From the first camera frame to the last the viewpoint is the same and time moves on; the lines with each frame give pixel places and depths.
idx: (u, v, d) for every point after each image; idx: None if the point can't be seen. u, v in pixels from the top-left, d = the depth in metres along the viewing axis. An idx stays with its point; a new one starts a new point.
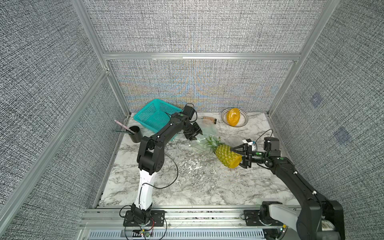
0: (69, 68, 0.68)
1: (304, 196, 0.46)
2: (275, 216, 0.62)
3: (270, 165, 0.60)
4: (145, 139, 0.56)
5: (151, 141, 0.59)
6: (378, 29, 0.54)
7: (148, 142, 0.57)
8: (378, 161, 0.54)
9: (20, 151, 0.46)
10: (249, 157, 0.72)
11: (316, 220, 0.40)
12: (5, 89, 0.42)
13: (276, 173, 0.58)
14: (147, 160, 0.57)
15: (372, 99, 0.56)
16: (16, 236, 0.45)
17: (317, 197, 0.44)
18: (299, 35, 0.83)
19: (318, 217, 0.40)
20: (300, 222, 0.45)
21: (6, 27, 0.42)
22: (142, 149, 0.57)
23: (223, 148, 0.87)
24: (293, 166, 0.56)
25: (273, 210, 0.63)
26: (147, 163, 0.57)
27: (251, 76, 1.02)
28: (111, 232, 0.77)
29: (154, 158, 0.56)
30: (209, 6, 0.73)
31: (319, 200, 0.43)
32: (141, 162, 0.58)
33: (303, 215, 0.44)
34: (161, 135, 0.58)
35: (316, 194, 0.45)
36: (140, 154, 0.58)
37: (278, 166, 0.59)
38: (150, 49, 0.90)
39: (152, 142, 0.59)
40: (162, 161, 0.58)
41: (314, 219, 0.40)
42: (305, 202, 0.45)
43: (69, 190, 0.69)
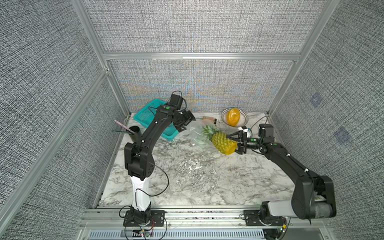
0: (69, 68, 0.68)
1: (297, 174, 0.49)
2: (276, 214, 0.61)
3: (264, 151, 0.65)
4: (128, 146, 0.51)
5: (137, 146, 0.53)
6: (378, 29, 0.54)
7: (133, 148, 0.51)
8: (378, 161, 0.54)
9: (20, 151, 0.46)
10: (244, 144, 0.75)
11: (307, 194, 0.43)
12: (5, 89, 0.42)
13: (270, 157, 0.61)
14: (136, 166, 0.53)
15: (372, 99, 0.56)
16: (16, 236, 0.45)
17: (309, 174, 0.46)
18: (299, 35, 0.83)
19: (310, 191, 0.43)
20: (295, 199, 0.48)
21: (7, 27, 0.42)
22: (127, 156, 0.52)
23: (219, 135, 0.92)
24: (286, 149, 0.58)
25: (272, 207, 0.64)
26: (136, 170, 0.54)
27: (251, 76, 1.02)
28: (111, 232, 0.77)
29: (142, 164, 0.51)
30: (209, 6, 0.73)
31: (310, 176, 0.45)
32: (130, 169, 0.55)
33: (297, 192, 0.47)
34: (146, 138, 0.53)
35: (308, 172, 0.47)
36: (126, 162, 0.54)
37: (271, 150, 0.62)
38: (150, 49, 0.90)
39: (138, 147, 0.54)
40: (153, 165, 0.55)
41: (306, 193, 0.43)
42: (297, 179, 0.48)
43: (69, 190, 0.69)
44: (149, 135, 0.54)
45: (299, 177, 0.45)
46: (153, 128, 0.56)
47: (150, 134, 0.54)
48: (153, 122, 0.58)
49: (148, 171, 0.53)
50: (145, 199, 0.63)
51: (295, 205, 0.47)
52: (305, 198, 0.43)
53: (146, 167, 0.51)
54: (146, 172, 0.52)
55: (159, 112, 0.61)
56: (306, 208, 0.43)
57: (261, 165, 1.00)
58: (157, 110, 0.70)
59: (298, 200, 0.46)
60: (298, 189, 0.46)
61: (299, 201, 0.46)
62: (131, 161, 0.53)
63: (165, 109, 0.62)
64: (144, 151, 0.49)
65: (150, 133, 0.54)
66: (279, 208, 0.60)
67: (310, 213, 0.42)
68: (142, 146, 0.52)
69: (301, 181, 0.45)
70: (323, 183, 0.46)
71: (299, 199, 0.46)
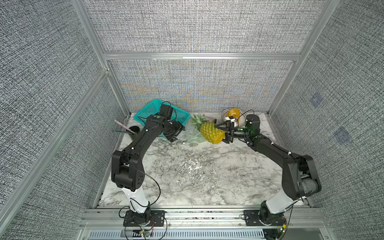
0: (69, 68, 0.68)
1: (282, 157, 0.53)
2: (276, 211, 0.64)
3: (251, 144, 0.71)
4: (116, 154, 0.47)
5: (125, 154, 0.50)
6: (378, 29, 0.54)
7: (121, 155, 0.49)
8: (378, 161, 0.54)
9: (20, 151, 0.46)
10: (232, 134, 0.77)
11: (294, 172, 0.46)
12: (5, 89, 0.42)
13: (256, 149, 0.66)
14: (123, 177, 0.49)
15: (372, 99, 0.56)
16: (16, 236, 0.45)
17: (292, 156, 0.50)
18: (299, 35, 0.83)
19: (296, 170, 0.46)
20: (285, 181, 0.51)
21: (6, 27, 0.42)
22: (115, 166, 0.48)
23: (207, 125, 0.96)
24: (269, 139, 0.63)
25: (270, 205, 0.64)
26: (125, 181, 0.49)
27: (251, 76, 1.02)
28: (111, 232, 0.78)
29: (131, 172, 0.47)
30: (209, 6, 0.73)
31: (294, 158, 0.49)
32: (117, 182, 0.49)
33: (285, 174, 0.50)
34: (136, 145, 0.50)
35: (291, 154, 0.51)
36: (114, 173, 0.49)
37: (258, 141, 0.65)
38: (150, 49, 0.90)
39: (127, 155, 0.50)
40: (142, 175, 0.51)
41: (293, 173, 0.46)
42: (283, 162, 0.53)
43: (69, 190, 0.69)
44: (140, 142, 0.52)
45: (285, 159, 0.52)
46: (144, 135, 0.54)
47: (141, 141, 0.52)
48: (144, 130, 0.57)
49: (138, 181, 0.49)
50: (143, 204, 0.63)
51: (286, 187, 0.51)
52: (293, 177, 0.47)
53: (135, 176, 0.47)
54: (135, 182, 0.48)
55: (149, 121, 0.60)
56: (295, 187, 0.46)
57: (261, 165, 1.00)
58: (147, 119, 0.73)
59: (287, 181, 0.50)
60: (286, 171, 0.49)
61: (288, 183, 0.49)
62: (119, 172, 0.48)
63: (156, 118, 0.62)
64: (134, 158, 0.46)
65: (140, 140, 0.52)
66: (274, 203, 0.62)
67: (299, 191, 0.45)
68: (132, 153, 0.48)
69: (286, 162, 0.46)
70: (306, 162, 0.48)
71: (288, 180, 0.49)
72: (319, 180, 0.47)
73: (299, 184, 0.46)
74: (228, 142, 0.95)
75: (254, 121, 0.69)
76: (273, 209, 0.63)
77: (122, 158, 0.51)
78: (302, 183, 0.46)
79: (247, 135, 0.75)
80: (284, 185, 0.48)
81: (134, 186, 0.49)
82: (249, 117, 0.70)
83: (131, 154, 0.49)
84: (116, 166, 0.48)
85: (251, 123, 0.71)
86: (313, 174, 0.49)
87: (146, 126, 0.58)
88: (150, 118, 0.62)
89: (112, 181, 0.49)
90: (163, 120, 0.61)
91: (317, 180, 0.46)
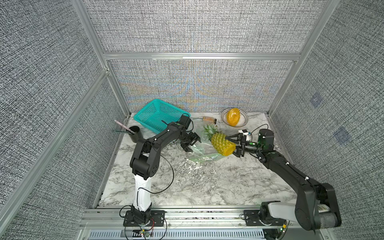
0: (69, 68, 0.68)
1: (298, 182, 0.48)
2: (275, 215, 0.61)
3: (263, 161, 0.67)
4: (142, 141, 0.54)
5: (148, 144, 0.57)
6: (378, 29, 0.54)
7: (145, 143, 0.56)
8: (378, 161, 0.54)
9: (20, 151, 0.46)
10: (242, 147, 0.74)
11: (311, 201, 0.42)
12: (5, 89, 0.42)
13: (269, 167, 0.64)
14: (140, 163, 0.54)
15: (372, 99, 0.56)
16: (16, 236, 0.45)
17: (310, 182, 0.46)
18: (299, 35, 0.83)
19: (313, 199, 0.42)
20: (299, 210, 0.46)
21: (7, 27, 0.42)
22: (138, 150, 0.55)
23: (219, 137, 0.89)
24: (285, 158, 0.59)
25: (273, 208, 0.63)
26: (140, 167, 0.54)
27: (251, 76, 1.02)
28: (111, 232, 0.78)
29: (149, 159, 0.53)
30: (209, 6, 0.73)
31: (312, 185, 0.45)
32: (134, 167, 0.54)
33: (301, 202, 0.45)
34: (159, 139, 0.57)
35: (309, 180, 0.47)
36: (134, 157, 0.55)
37: (271, 159, 0.61)
38: (150, 49, 0.90)
39: (148, 144, 0.57)
40: (157, 167, 0.57)
41: (310, 203, 0.42)
42: (300, 188, 0.47)
43: (69, 190, 0.69)
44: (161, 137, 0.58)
45: (301, 185, 0.47)
46: (164, 133, 0.62)
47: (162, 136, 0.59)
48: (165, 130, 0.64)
49: (152, 170, 0.53)
50: (146, 199, 0.63)
51: (299, 215, 0.46)
52: (309, 208, 0.42)
53: (151, 162, 0.53)
54: (150, 169, 0.53)
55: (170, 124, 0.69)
56: (311, 217, 0.42)
57: (261, 165, 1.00)
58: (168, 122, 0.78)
59: (301, 209, 0.45)
60: (301, 198, 0.45)
61: (303, 211, 0.45)
62: (139, 157, 0.54)
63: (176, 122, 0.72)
64: (155, 146, 0.53)
65: (162, 136, 0.59)
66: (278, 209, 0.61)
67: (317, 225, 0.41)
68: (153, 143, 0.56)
69: (302, 187, 0.44)
70: (325, 191, 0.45)
71: (303, 209, 0.45)
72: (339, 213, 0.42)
73: (316, 215, 0.41)
74: (238, 156, 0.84)
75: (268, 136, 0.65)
76: (273, 213, 0.63)
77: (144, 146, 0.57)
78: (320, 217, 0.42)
79: (259, 151, 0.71)
80: (297, 214, 0.47)
81: (147, 173, 0.54)
82: (262, 131, 0.67)
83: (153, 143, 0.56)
84: (138, 150, 0.55)
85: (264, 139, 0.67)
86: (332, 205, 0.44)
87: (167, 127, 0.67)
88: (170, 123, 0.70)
89: (130, 164, 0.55)
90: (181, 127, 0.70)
91: (336, 213, 0.42)
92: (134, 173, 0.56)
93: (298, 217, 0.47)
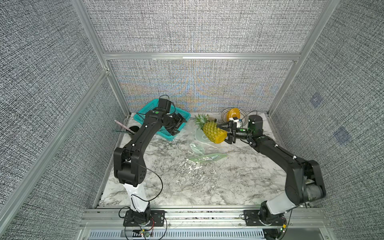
0: (69, 68, 0.68)
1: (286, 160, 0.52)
2: (276, 212, 0.63)
3: (253, 145, 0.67)
4: (118, 152, 0.48)
5: (126, 151, 0.51)
6: (378, 29, 0.54)
7: (123, 152, 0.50)
8: (378, 161, 0.54)
9: (20, 151, 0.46)
10: (233, 134, 0.77)
11: (299, 178, 0.45)
12: (5, 89, 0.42)
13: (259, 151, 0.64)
14: (126, 173, 0.50)
15: (372, 99, 0.56)
16: (16, 236, 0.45)
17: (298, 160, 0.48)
18: (299, 35, 0.83)
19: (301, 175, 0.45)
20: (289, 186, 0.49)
21: (6, 27, 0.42)
22: (117, 162, 0.49)
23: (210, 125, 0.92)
24: (273, 141, 0.61)
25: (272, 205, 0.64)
26: (127, 177, 0.50)
27: (251, 76, 1.02)
28: (111, 232, 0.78)
29: (134, 169, 0.49)
30: (209, 6, 0.73)
31: (299, 162, 0.47)
32: (120, 177, 0.51)
33: (289, 179, 0.48)
34: (137, 142, 0.51)
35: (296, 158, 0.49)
36: (116, 169, 0.50)
37: (260, 143, 0.64)
38: (149, 49, 0.90)
39: (128, 152, 0.51)
40: (145, 170, 0.53)
41: (298, 178, 0.45)
42: (288, 166, 0.50)
43: (69, 190, 0.69)
44: (140, 138, 0.52)
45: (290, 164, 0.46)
46: (143, 132, 0.55)
47: (141, 137, 0.53)
48: (143, 126, 0.57)
49: (140, 177, 0.50)
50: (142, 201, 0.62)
51: (288, 192, 0.50)
52: (297, 183, 0.45)
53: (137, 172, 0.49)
54: (138, 178, 0.49)
55: (148, 117, 0.60)
56: (300, 194, 0.45)
57: (261, 165, 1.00)
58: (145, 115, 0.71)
59: (291, 187, 0.48)
60: (289, 175, 0.48)
61: (292, 189, 0.48)
62: (121, 168, 0.50)
63: (154, 114, 0.62)
64: (135, 155, 0.47)
65: (141, 137, 0.53)
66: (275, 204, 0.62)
67: (304, 197, 0.45)
68: (133, 150, 0.50)
69: (292, 166, 0.47)
70: (311, 167, 0.49)
71: (292, 186, 0.48)
72: (324, 185, 0.46)
73: (304, 190, 0.45)
74: (230, 142, 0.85)
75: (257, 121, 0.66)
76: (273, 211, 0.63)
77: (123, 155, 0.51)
78: (307, 189, 0.45)
79: (249, 136, 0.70)
80: (287, 191, 0.51)
81: (137, 182, 0.50)
82: (251, 117, 0.69)
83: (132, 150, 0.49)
84: (117, 163, 0.49)
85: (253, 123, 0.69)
86: (318, 179, 0.46)
87: (145, 122, 0.59)
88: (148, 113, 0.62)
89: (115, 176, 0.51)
90: (161, 115, 0.61)
91: (322, 186, 0.46)
92: (122, 182, 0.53)
93: (286, 193, 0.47)
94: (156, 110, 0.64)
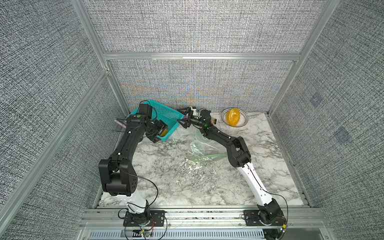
0: (69, 68, 0.68)
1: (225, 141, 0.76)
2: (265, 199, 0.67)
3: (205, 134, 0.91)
4: (104, 164, 0.44)
5: (113, 162, 0.48)
6: (378, 29, 0.54)
7: (108, 163, 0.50)
8: (378, 161, 0.54)
9: (20, 151, 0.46)
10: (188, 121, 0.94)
11: (234, 151, 0.69)
12: (5, 89, 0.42)
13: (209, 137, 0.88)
14: (117, 184, 0.47)
15: (372, 99, 0.56)
16: (16, 236, 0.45)
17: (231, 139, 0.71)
18: (299, 35, 0.83)
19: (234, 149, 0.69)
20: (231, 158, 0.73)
21: (6, 27, 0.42)
22: (105, 175, 0.46)
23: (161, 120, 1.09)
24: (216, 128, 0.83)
25: (258, 198, 0.70)
26: (118, 188, 0.47)
27: (251, 76, 1.02)
28: (111, 232, 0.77)
29: (124, 179, 0.46)
30: (209, 6, 0.73)
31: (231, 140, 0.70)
32: (111, 190, 0.48)
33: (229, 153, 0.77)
34: (122, 150, 0.48)
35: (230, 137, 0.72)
36: (104, 182, 0.46)
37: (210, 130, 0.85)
38: (150, 49, 0.90)
39: (115, 162, 0.48)
40: (136, 178, 0.50)
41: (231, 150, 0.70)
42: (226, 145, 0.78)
43: (69, 190, 0.69)
44: (125, 145, 0.49)
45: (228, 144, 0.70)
46: (128, 139, 0.51)
47: (126, 144, 0.50)
48: (126, 133, 0.54)
49: (132, 186, 0.47)
50: (140, 202, 0.62)
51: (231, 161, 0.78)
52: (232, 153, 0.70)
53: (128, 182, 0.46)
54: (130, 187, 0.46)
55: (131, 123, 0.57)
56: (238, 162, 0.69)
57: (261, 166, 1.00)
58: (127, 120, 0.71)
59: (232, 157, 0.72)
60: (228, 151, 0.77)
61: (233, 159, 0.72)
62: (110, 181, 0.46)
63: (136, 118, 0.59)
64: (123, 164, 0.44)
65: (125, 144, 0.50)
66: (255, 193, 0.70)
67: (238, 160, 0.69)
68: (120, 159, 0.46)
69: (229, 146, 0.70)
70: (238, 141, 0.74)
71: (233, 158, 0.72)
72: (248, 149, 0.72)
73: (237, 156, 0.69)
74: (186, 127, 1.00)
75: (207, 117, 0.84)
76: (264, 200, 0.67)
77: (110, 166, 0.49)
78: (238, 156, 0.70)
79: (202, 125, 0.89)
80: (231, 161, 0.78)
81: (130, 191, 0.47)
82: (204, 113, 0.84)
83: (119, 160, 0.46)
84: (105, 176, 0.46)
85: (204, 119, 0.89)
86: (244, 147, 0.71)
87: (128, 128, 0.55)
88: (129, 118, 0.59)
89: (105, 190, 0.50)
90: (144, 118, 0.59)
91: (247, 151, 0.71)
92: (113, 194, 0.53)
93: (231, 162, 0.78)
94: (137, 114, 0.61)
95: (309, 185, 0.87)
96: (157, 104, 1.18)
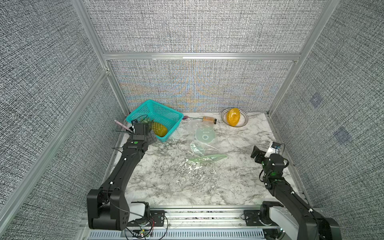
0: (69, 68, 0.68)
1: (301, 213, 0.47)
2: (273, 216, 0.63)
3: (268, 187, 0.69)
4: (92, 195, 0.40)
5: (104, 193, 0.43)
6: (378, 29, 0.54)
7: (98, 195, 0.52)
8: (378, 161, 0.54)
9: (20, 151, 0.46)
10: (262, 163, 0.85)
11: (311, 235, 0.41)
12: (5, 89, 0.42)
13: (274, 194, 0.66)
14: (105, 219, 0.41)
15: (372, 99, 0.56)
16: (16, 236, 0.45)
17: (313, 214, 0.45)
18: (299, 35, 0.83)
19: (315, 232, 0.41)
20: None
21: (7, 27, 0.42)
22: (93, 208, 0.40)
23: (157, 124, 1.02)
24: (290, 187, 0.58)
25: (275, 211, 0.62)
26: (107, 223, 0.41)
27: (251, 76, 1.02)
28: (111, 232, 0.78)
29: (113, 213, 0.40)
30: (209, 6, 0.73)
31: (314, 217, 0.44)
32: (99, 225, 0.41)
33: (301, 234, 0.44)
34: (115, 179, 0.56)
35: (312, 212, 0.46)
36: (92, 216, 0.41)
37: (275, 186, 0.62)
38: (149, 49, 0.90)
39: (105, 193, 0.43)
40: (127, 212, 0.44)
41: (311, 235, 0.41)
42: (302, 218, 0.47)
43: (69, 190, 0.69)
44: (118, 175, 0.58)
45: (303, 216, 0.46)
46: (122, 167, 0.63)
47: (120, 173, 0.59)
48: (122, 160, 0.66)
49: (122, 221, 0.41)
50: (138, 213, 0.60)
51: None
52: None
53: (117, 216, 0.40)
54: (119, 222, 0.41)
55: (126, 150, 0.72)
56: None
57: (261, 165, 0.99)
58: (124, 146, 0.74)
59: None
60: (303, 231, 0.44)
61: None
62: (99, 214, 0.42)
63: (133, 144, 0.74)
64: (115, 196, 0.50)
65: (119, 172, 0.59)
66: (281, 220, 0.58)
67: None
68: (111, 190, 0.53)
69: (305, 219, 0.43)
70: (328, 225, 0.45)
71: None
72: None
73: None
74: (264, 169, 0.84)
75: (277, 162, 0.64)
76: (274, 218, 0.63)
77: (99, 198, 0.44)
78: None
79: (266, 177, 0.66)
80: None
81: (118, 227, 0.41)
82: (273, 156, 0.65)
83: (111, 189, 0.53)
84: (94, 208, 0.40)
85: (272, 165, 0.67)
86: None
87: (124, 155, 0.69)
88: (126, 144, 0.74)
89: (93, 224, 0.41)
90: (141, 145, 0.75)
91: None
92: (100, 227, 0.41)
93: None
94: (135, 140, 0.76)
95: (308, 185, 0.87)
96: (157, 104, 1.18)
